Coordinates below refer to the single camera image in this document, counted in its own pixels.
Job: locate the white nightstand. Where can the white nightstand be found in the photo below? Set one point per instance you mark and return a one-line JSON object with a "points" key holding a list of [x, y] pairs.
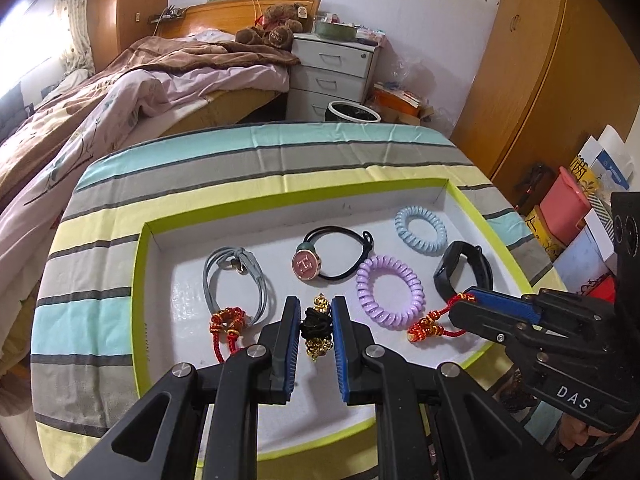
{"points": [[330, 75]]}

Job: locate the stack of books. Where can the stack of books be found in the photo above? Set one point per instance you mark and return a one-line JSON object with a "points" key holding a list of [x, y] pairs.
{"points": [[400, 102]]}

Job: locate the wooden bed headboard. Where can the wooden bed headboard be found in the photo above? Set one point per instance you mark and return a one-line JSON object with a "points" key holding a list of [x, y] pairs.
{"points": [[220, 17]]}

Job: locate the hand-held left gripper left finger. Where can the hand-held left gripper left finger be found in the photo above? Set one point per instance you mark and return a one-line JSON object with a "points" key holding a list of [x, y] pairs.
{"points": [[287, 347]]}

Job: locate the floral curtain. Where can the floral curtain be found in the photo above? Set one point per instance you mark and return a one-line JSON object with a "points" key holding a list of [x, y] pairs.
{"points": [[77, 20]]}

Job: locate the yellow box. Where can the yellow box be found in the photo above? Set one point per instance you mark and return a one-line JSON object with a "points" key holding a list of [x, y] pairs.
{"points": [[542, 230]]}

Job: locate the pale blue box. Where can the pale blue box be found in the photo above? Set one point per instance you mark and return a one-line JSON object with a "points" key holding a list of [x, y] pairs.
{"points": [[585, 260]]}

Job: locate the person's right hand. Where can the person's right hand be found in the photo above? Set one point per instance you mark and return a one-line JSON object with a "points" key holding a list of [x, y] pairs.
{"points": [[575, 432]]}

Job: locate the white paper bag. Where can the white paper bag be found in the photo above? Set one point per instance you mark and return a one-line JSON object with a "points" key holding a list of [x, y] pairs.
{"points": [[612, 160]]}

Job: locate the green container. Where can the green container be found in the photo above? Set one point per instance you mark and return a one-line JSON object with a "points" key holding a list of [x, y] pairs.
{"points": [[334, 31]]}

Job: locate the pink plastic container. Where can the pink plastic container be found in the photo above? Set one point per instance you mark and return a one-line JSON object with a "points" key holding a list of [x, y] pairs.
{"points": [[562, 205]]}

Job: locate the black watch band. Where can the black watch band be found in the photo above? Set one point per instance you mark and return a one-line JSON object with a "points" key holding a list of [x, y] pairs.
{"points": [[446, 266]]}

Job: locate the power strip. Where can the power strip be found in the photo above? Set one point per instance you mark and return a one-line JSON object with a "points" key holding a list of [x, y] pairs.
{"points": [[167, 14]]}

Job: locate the green cardboard box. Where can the green cardboard box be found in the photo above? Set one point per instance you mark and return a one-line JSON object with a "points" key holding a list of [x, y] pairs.
{"points": [[280, 240]]}

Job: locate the brown teddy bear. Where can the brown teddy bear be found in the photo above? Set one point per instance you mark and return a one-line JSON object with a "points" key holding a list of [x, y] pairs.
{"points": [[272, 27]]}

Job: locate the wooden wardrobe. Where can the wooden wardrobe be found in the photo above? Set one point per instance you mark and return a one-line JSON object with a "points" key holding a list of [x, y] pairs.
{"points": [[540, 70]]}

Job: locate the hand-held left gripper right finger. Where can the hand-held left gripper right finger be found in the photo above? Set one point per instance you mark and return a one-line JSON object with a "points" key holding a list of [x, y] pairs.
{"points": [[340, 352]]}

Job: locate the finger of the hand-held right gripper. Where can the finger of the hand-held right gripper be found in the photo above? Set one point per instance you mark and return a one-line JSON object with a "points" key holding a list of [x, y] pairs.
{"points": [[480, 320], [505, 305]]}

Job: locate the pink floral quilt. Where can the pink floral quilt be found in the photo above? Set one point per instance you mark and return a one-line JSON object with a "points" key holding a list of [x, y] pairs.
{"points": [[130, 100]]}

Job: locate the white trash bin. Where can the white trash bin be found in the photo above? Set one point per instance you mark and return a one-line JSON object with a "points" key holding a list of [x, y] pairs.
{"points": [[352, 112]]}

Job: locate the brown blanket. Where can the brown blanket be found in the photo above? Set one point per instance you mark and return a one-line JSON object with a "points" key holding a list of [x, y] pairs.
{"points": [[165, 55]]}

